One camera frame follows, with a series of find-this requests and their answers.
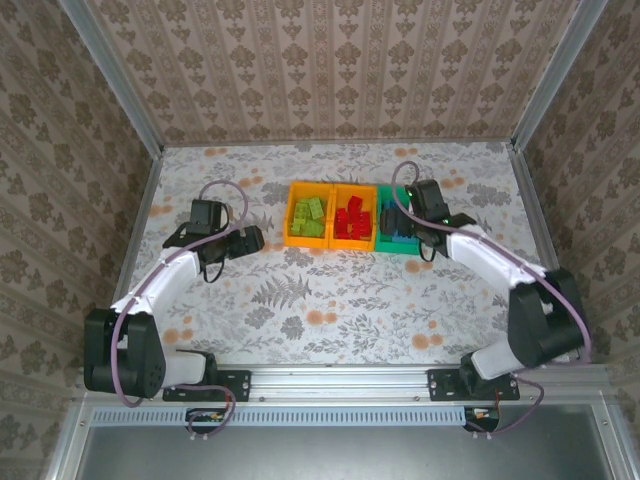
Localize green plastic bin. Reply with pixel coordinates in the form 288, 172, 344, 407
374, 184, 424, 256

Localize yellow plastic bin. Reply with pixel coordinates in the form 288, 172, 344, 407
283, 181, 336, 250
329, 183, 380, 251

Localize white floral tablecloth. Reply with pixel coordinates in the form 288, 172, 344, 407
107, 141, 576, 366

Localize grey metal panel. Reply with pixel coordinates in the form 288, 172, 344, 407
74, 404, 619, 480

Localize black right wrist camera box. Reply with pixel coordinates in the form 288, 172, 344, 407
407, 179, 449, 224

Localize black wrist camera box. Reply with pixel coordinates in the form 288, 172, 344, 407
407, 179, 449, 224
189, 199, 226, 235

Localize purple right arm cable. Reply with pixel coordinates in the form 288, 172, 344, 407
391, 160, 594, 435

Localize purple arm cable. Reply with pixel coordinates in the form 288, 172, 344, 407
109, 179, 250, 437
391, 160, 594, 435

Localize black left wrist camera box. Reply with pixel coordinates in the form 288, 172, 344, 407
189, 199, 226, 235

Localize aluminium side rail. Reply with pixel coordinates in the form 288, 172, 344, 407
507, 142, 591, 364
107, 147, 165, 311

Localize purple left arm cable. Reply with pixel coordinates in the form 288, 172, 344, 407
109, 179, 250, 437

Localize light blue slotted cable duct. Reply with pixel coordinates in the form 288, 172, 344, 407
92, 405, 464, 427

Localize aluminium frame post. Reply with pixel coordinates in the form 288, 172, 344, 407
58, 0, 166, 156
509, 0, 611, 151

